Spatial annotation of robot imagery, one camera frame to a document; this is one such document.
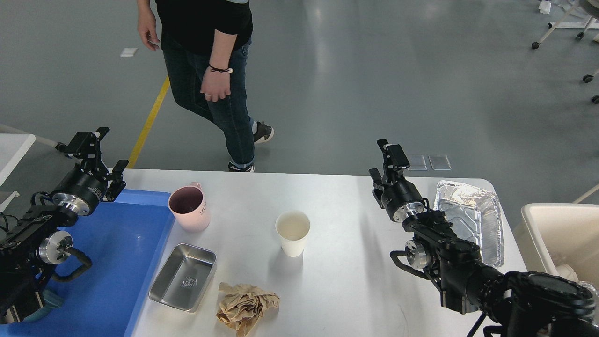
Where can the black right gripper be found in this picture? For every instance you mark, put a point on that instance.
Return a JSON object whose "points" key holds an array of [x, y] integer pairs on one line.
{"points": [[393, 193]]}

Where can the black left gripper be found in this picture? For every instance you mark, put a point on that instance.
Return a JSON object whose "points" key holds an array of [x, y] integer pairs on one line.
{"points": [[82, 189]]}

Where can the pink ribbed mug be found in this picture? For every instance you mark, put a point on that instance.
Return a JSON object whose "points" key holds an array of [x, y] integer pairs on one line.
{"points": [[189, 207]]}

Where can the stainless steel rectangular tray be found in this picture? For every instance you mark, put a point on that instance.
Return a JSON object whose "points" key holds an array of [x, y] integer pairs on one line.
{"points": [[184, 278]]}

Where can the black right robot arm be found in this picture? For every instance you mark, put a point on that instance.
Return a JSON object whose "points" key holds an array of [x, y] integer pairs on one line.
{"points": [[521, 304]]}

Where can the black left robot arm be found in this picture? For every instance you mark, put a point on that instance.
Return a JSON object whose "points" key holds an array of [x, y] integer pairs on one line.
{"points": [[38, 250]]}

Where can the clear floor plate left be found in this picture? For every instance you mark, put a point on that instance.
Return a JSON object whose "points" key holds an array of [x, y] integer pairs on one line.
{"points": [[417, 162]]}

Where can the clear floor plate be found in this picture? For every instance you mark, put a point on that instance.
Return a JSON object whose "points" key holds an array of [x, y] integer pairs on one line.
{"points": [[417, 162], [440, 162]]}

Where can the clear floor plate right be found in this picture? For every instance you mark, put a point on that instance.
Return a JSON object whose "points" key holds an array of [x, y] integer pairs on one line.
{"points": [[440, 162]]}

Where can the blue plastic tray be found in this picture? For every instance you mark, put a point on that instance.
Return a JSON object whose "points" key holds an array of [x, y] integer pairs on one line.
{"points": [[124, 240]]}

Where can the aluminium foil tray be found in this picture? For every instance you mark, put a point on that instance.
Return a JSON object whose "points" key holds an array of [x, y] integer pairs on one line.
{"points": [[476, 216]]}

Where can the white paper cup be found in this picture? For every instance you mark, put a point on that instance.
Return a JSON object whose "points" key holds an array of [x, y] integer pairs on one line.
{"points": [[292, 228]]}

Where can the white paper scrap on floor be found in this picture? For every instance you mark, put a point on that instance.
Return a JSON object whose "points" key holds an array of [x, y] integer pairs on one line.
{"points": [[128, 52]]}

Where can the teal ceramic mug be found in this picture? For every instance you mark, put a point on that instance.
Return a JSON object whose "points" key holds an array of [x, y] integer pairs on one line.
{"points": [[51, 301]]}

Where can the person in dark clothes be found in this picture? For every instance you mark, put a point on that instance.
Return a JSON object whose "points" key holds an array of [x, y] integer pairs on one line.
{"points": [[205, 45]]}

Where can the beige plastic bin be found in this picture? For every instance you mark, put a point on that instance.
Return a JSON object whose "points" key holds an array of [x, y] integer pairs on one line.
{"points": [[561, 239]]}

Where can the crumpled brown paper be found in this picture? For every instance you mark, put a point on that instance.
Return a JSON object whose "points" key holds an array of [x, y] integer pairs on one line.
{"points": [[243, 306]]}

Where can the white rolling chair base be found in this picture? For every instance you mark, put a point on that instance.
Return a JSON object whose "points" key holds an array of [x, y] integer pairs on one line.
{"points": [[566, 54]]}

